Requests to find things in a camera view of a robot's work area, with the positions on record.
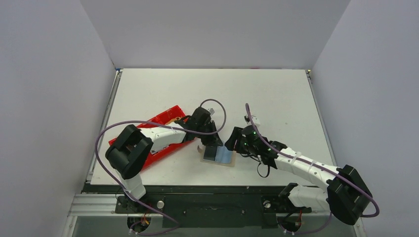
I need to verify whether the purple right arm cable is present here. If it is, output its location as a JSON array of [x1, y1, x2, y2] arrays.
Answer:
[[245, 103, 380, 236]]

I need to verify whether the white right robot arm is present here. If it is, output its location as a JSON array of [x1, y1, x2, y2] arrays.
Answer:
[[225, 125, 373, 225]]

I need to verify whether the dark card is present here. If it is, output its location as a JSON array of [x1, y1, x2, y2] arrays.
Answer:
[[203, 146, 218, 161]]

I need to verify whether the red plastic tray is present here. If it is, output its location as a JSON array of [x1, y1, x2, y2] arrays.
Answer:
[[109, 105, 191, 171]]

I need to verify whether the gold card in tray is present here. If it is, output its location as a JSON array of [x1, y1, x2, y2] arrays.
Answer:
[[165, 118, 180, 126]]

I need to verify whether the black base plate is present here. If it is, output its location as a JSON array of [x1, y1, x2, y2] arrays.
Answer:
[[82, 185, 325, 229]]

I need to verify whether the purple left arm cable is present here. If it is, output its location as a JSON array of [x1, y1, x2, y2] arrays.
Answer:
[[95, 98, 227, 236]]

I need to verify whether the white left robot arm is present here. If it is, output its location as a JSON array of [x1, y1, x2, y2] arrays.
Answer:
[[105, 107, 223, 212]]

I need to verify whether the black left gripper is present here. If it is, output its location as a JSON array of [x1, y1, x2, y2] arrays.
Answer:
[[196, 120, 223, 147]]

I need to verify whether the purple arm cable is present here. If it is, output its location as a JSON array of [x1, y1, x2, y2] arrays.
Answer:
[[245, 103, 380, 236], [95, 98, 227, 236]]

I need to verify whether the aluminium frame rail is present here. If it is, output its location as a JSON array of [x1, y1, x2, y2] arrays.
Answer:
[[67, 193, 165, 217]]

